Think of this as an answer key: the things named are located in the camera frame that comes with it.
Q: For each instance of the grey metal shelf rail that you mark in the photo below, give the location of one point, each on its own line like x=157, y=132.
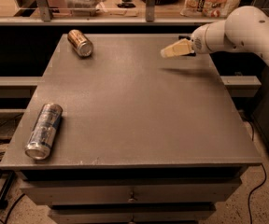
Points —
x=56, y=12

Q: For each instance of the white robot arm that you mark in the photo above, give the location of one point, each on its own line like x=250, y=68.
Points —
x=246, y=29

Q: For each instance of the grey drawer cabinet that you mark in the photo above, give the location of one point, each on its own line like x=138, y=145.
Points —
x=134, y=124

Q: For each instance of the blue rxbar blueberry wrapper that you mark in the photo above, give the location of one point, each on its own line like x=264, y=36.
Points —
x=193, y=54

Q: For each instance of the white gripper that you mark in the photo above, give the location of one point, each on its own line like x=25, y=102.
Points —
x=198, y=42

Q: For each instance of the clear plastic container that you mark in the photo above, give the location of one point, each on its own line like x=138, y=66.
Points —
x=83, y=7

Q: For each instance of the round metal drawer knob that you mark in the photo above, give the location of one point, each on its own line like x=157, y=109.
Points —
x=132, y=200

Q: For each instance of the gold brown soda can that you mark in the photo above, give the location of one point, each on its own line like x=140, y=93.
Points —
x=80, y=43

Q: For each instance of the silver blue redbull can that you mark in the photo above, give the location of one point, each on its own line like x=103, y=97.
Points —
x=42, y=136

